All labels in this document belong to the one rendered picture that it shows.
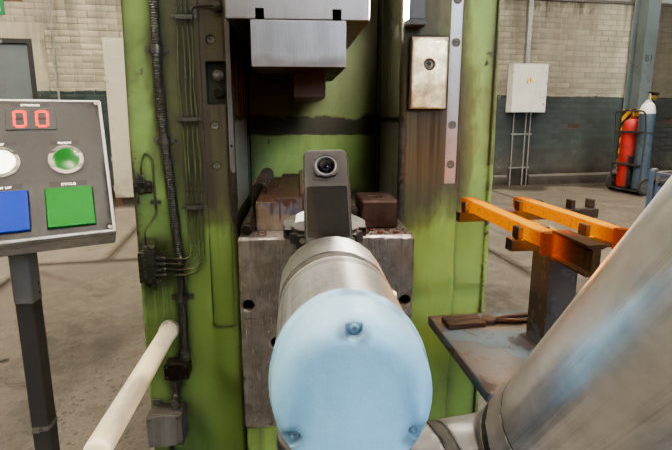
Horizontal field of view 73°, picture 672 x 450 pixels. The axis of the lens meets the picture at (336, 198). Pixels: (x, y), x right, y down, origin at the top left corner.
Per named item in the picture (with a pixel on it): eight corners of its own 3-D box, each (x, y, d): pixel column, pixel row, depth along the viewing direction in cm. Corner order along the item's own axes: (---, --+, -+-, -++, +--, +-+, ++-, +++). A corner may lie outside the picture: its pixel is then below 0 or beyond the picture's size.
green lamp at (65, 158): (76, 171, 84) (73, 148, 84) (49, 172, 84) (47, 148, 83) (84, 169, 87) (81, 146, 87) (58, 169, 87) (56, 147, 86)
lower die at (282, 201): (345, 229, 104) (345, 192, 102) (256, 231, 102) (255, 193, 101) (332, 196, 145) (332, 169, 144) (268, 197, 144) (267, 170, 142)
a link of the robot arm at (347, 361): (267, 498, 25) (262, 326, 23) (277, 369, 37) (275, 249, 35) (439, 487, 25) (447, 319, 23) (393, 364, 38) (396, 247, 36)
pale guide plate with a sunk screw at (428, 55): (445, 108, 113) (449, 36, 110) (410, 108, 112) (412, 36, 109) (443, 108, 115) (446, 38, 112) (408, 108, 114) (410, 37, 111)
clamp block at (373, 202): (398, 228, 105) (398, 200, 104) (361, 228, 104) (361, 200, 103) (388, 216, 117) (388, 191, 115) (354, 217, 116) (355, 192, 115)
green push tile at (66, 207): (96, 223, 83) (92, 185, 85) (47, 228, 79) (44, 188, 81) (96, 226, 85) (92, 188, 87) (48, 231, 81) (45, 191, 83)
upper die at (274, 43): (346, 67, 98) (346, 20, 96) (251, 66, 96) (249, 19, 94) (332, 81, 139) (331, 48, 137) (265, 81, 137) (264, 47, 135)
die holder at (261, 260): (409, 419, 107) (414, 234, 99) (244, 428, 104) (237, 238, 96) (371, 316, 162) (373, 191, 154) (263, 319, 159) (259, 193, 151)
